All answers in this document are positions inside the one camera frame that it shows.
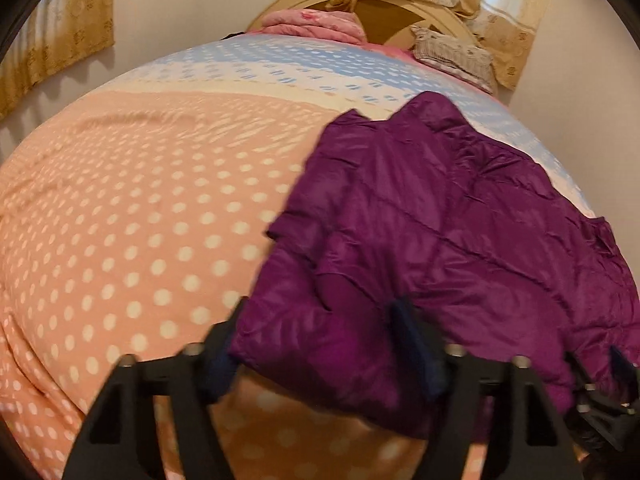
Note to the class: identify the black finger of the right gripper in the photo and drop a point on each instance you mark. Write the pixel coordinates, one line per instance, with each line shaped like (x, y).
(597, 422)
(625, 373)

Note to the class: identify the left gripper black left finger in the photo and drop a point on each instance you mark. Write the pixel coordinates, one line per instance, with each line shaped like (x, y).
(120, 436)

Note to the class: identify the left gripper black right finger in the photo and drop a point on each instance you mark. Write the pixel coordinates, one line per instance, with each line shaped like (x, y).
(469, 397)

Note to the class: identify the purple puffer hooded jacket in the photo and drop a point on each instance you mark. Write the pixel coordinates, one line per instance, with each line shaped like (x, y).
(470, 231)

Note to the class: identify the polka dot bed quilt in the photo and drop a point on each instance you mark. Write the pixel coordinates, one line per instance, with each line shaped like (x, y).
(138, 217)

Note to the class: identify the striped grey pillow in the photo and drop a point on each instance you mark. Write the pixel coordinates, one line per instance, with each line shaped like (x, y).
(450, 55)

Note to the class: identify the black object beside bed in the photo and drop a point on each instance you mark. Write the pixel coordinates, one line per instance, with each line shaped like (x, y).
(233, 35)

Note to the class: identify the cream wooden headboard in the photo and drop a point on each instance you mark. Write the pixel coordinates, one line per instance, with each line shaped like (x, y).
(388, 22)

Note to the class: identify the pink folded blanket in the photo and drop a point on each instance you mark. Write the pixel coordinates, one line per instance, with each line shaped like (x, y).
(335, 26)

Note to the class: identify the beige curtain on left wall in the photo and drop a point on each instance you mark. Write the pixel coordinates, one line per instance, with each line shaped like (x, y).
(57, 35)

